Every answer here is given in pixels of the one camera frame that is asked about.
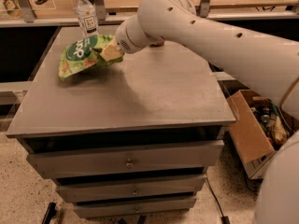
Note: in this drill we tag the green rice chip bag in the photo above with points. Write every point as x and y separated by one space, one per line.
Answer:
83 55

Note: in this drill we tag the top grey drawer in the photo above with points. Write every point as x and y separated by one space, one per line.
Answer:
117 160

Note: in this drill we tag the grey drawer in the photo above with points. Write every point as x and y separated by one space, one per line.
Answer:
142 206
117 160
132 188

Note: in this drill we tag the middle grey drawer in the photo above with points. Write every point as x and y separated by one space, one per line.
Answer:
132 188

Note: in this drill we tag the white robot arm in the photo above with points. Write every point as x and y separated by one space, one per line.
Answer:
267 64

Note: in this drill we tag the wooden shelf with metal posts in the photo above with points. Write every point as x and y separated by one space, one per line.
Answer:
63 12

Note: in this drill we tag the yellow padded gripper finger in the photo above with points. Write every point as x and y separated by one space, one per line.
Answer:
111 52

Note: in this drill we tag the clear plastic water bottle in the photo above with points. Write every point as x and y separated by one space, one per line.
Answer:
87 18

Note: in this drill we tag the red cola can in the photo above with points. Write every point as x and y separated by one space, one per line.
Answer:
158 44

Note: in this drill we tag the brown cardboard box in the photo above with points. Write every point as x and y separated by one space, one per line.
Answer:
251 132

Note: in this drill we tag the bottom grey drawer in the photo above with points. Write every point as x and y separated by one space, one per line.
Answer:
142 206

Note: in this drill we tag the grey drawer cabinet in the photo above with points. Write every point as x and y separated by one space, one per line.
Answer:
162 95

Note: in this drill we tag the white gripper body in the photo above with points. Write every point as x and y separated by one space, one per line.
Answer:
122 38

